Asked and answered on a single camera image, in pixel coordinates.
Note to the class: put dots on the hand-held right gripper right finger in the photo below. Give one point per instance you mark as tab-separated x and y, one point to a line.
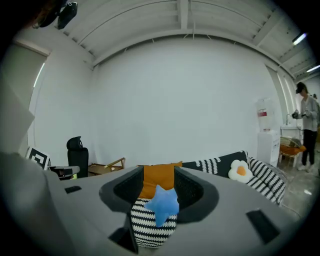
207	200

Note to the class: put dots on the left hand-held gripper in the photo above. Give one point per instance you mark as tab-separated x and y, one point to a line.
37	157

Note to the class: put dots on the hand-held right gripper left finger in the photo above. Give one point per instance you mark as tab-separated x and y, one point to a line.
110	195

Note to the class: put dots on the white flower plush pillow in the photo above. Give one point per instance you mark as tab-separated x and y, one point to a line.
240	172

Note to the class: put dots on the blue plush toy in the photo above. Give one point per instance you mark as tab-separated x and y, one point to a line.
163	205

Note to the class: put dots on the orange square cushion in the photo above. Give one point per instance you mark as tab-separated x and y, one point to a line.
158	177

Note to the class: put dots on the black office chair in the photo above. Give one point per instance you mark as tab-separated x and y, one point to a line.
78	160

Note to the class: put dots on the wooden side table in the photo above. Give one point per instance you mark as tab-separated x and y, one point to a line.
110	166

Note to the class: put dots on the black white patterned sofa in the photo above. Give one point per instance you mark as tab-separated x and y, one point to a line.
265	180

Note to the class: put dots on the white water dispenser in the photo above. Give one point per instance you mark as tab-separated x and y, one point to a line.
268	148

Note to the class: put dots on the wicker chair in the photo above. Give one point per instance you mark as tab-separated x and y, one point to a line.
291	150

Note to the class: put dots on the clear water jug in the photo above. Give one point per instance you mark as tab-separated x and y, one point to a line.
265	113

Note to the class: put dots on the grey roller blind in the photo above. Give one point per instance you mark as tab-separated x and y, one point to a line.
22	75

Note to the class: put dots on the long ceiling light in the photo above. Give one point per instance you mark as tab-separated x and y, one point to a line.
313	68
300	38

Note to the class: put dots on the black head-worn camera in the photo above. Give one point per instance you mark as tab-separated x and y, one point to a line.
67	15

